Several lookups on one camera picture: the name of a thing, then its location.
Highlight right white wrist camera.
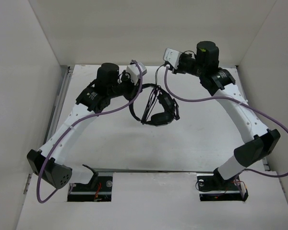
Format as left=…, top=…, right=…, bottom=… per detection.
left=163, top=48, right=182, bottom=69

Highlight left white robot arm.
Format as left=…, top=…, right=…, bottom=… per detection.
left=27, top=60, right=147, bottom=192

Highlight black headphones with cable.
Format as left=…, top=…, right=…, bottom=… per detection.
left=129, top=65, right=180, bottom=127

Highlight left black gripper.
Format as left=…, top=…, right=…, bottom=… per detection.
left=109, top=70, right=143, bottom=102

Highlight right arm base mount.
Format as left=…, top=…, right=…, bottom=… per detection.
left=195, top=173, right=249, bottom=202

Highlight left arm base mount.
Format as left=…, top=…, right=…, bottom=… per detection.
left=67, top=164, right=113, bottom=202

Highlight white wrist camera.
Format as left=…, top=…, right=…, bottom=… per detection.
left=163, top=48, right=182, bottom=69
left=126, top=62, right=147, bottom=85

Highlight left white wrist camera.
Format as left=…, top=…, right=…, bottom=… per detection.
left=126, top=62, right=147, bottom=85

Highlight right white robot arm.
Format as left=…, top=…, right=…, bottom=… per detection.
left=163, top=41, right=280, bottom=189

